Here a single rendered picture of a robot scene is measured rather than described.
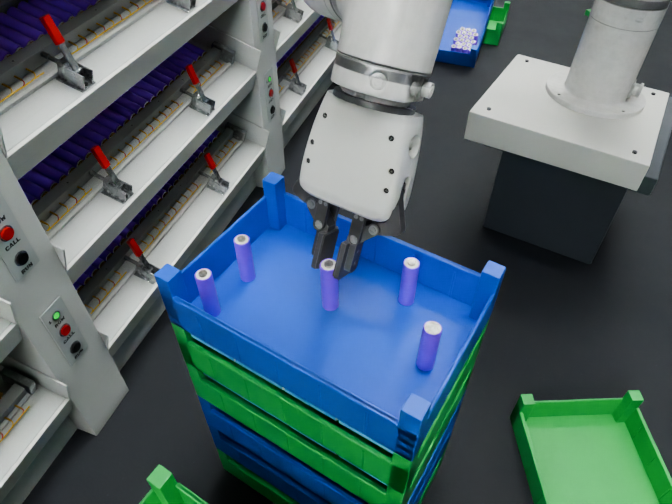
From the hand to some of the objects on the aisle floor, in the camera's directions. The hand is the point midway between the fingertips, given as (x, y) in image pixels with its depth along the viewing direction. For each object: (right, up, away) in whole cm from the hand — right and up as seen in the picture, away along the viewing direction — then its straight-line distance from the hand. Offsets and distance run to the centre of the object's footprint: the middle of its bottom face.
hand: (335, 252), depth 55 cm
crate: (+47, +84, +150) cm, 178 cm away
